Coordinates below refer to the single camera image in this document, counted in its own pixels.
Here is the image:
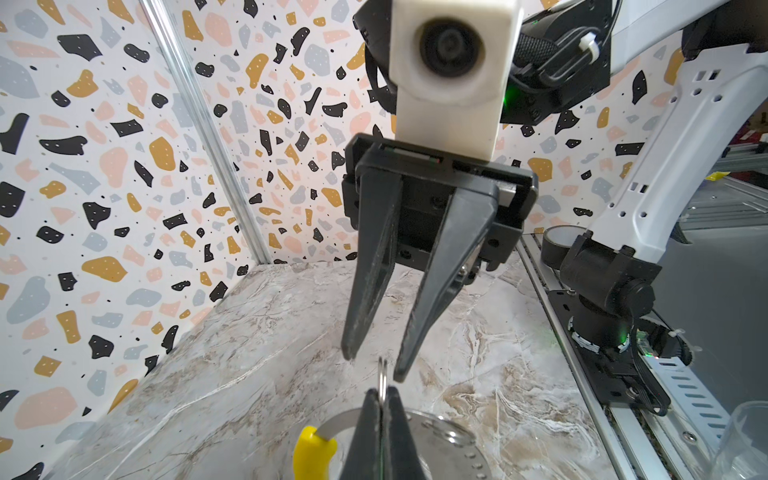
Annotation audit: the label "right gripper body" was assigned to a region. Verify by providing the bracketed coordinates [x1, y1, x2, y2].
[342, 134, 538, 271]

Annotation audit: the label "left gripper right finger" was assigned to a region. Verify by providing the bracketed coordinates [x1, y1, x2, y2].
[381, 386, 425, 480]

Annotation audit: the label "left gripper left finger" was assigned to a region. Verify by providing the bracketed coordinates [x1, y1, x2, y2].
[339, 397, 381, 480]

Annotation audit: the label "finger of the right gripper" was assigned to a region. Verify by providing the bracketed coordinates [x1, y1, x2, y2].
[393, 188, 498, 382]
[341, 169, 403, 360]

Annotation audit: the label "metal key gauge with yellow handle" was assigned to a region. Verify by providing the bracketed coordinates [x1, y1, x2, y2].
[292, 408, 492, 479]

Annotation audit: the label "steel split keyring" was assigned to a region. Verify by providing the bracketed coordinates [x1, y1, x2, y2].
[377, 357, 388, 405]

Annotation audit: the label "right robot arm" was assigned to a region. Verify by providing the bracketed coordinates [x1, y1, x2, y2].
[341, 1, 767, 382]

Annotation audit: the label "grey tape roll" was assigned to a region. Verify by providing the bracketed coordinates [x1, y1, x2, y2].
[540, 225, 586, 271]

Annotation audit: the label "clear glass jar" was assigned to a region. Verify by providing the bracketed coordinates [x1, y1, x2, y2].
[707, 401, 767, 480]

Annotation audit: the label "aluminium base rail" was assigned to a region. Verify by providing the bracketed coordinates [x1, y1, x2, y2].
[515, 143, 768, 480]

